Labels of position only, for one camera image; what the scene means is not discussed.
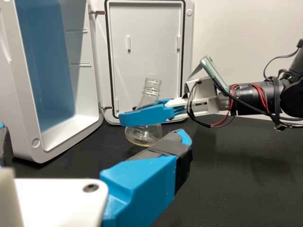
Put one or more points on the white incubator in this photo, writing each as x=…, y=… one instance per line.
x=47, y=71

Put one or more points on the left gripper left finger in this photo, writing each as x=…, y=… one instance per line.
x=4, y=146

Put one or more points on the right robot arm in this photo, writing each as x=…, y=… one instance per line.
x=260, y=97

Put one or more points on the right wrist camera phone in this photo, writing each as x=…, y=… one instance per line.
x=214, y=73

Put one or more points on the incubator door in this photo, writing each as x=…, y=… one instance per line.
x=146, y=56

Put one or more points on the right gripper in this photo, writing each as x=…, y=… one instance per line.
x=204, y=94

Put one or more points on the clear flask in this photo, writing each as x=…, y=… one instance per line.
x=152, y=88

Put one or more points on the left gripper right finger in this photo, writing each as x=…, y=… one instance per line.
x=142, y=179

